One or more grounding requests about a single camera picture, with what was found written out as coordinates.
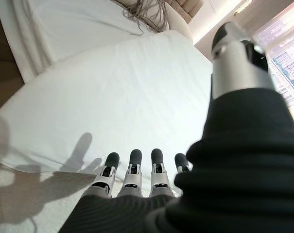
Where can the textured white mattress pad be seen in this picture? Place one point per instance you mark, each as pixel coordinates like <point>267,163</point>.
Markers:
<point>18,191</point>

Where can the white duvet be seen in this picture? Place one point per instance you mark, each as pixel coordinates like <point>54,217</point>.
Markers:
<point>125,97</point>

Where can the window with white frame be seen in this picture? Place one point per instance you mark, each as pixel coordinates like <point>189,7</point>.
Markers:
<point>285,65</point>

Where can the beige fringed throw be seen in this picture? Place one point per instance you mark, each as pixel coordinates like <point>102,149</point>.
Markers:
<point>146,17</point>

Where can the white bed sheet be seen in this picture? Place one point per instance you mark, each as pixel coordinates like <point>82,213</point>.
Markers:
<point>83,26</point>

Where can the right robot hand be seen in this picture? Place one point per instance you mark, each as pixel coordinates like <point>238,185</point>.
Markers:
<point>234,170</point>

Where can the cream padded headboard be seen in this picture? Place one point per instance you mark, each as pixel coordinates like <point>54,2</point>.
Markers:
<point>183,12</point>

